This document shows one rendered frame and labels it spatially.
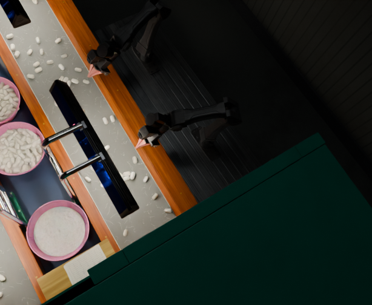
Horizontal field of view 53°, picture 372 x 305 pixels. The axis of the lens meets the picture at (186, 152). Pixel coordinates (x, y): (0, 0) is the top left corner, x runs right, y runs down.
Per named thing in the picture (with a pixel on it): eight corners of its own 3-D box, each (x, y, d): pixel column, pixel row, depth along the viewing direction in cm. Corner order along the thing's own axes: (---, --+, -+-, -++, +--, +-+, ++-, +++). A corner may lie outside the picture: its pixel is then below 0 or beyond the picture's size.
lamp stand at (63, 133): (91, 154, 188) (82, 117, 146) (110, 187, 183) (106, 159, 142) (56, 172, 182) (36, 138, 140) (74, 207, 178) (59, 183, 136)
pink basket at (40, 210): (45, 196, 177) (40, 192, 168) (99, 213, 179) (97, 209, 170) (21, 252, 168) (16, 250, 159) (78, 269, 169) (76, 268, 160)
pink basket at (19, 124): (20, 119, 188) (15, 111, 179) (60, 150, 186) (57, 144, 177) (-21, 157, 179) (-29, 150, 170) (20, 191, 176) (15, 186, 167)
